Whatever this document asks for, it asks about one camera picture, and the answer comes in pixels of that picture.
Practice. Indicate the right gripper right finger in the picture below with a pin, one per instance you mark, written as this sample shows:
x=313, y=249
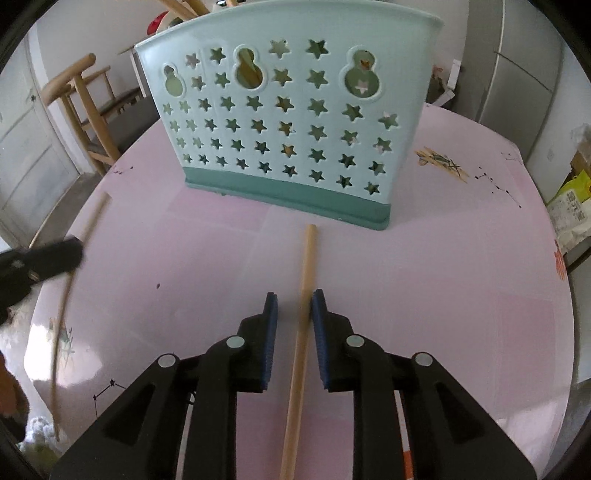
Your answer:
x=411, y=417

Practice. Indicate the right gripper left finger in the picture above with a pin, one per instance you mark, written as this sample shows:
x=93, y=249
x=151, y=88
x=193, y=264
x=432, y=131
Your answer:
x=179, y=415

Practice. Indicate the white door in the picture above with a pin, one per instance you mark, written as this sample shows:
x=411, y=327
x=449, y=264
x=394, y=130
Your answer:
x=35, y=169

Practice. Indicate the white fluffy rug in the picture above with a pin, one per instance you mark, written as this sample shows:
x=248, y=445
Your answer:
x=40, y=439

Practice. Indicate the pink patterned tablecloth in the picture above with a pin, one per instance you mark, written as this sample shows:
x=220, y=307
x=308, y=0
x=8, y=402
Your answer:
x=468, y=270

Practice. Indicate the wooden chair black seat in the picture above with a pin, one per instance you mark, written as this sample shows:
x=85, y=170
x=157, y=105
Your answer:
x=104, y=132

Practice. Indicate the rice bag white yellow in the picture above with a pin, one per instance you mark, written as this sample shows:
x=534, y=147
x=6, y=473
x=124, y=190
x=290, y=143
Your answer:
x=569, y=211

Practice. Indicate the mint green utensil holder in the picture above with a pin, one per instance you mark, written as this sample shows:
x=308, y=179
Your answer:
x=311, y=105

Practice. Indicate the silver refrigerator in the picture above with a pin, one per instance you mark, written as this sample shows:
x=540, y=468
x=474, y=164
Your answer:
x=511, y=64

